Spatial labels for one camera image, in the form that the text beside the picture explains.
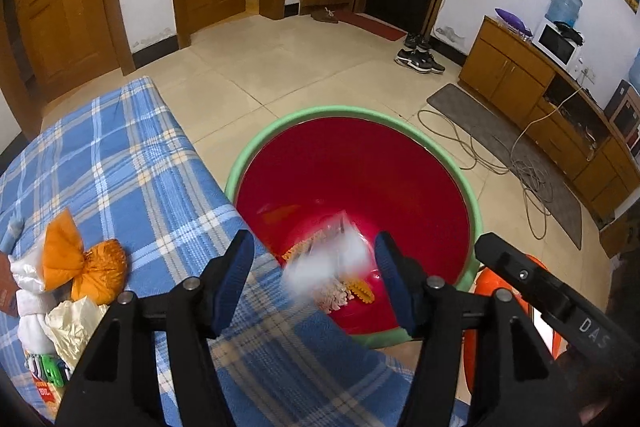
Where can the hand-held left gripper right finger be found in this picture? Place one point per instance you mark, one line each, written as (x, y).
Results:
(396, 282)

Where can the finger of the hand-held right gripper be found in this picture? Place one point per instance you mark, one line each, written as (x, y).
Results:
(515, 269)

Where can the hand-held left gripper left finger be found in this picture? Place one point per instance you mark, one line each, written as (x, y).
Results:
(235, 277)

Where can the clear plastic wrapper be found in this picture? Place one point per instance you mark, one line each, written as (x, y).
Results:
(325, 267)

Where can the red basin with green rim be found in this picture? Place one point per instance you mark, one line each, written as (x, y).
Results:
(350, 167)

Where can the orange plastic bag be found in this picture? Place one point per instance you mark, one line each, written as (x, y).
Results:
(100, 267)

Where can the orange plastic stool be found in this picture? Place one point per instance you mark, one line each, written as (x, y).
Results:
(487, 282)

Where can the yellow patterned wrapper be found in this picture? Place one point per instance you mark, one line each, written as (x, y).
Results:
(359, 293)

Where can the grey floor mat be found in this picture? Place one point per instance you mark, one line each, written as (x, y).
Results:
(500, 142)

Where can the blue plaid blanket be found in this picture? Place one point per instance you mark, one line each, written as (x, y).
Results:
(125, 167)

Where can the cream plastic bag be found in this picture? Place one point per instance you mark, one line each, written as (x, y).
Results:
(70, 327)

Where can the dark brown speaker box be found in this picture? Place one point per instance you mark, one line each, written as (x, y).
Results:
(622, 107)

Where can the wooden sideboard cabinet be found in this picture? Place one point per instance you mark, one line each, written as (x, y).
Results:
(505, 72)

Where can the white tissue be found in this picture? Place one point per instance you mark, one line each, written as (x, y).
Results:
(30, 302)

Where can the green and red packet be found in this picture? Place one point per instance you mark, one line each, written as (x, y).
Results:
(47, 369)

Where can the black white-soled sneaker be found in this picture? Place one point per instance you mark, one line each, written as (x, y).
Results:
(434, 64)
(412, 61)

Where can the brown cardboard piece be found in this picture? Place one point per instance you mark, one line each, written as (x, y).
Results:
(7, 287)

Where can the white microwave oven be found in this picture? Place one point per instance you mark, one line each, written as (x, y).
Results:
(552, 44)

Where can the blue water bottle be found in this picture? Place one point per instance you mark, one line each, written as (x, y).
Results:
(635, 69)
(564, 4)

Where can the dark shoe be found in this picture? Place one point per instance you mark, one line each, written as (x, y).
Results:
(425, 43)
(411, 41)

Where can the black cloth item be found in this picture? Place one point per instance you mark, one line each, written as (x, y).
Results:
(570, 33)

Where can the purple plastic bag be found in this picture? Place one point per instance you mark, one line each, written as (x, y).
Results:
(512, 22)

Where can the red doormat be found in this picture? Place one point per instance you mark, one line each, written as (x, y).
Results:
(372, 24)

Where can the brown slipper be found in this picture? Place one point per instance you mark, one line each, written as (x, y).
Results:
(325, 16)

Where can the white wall socket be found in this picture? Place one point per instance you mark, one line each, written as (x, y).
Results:
(586, 74)

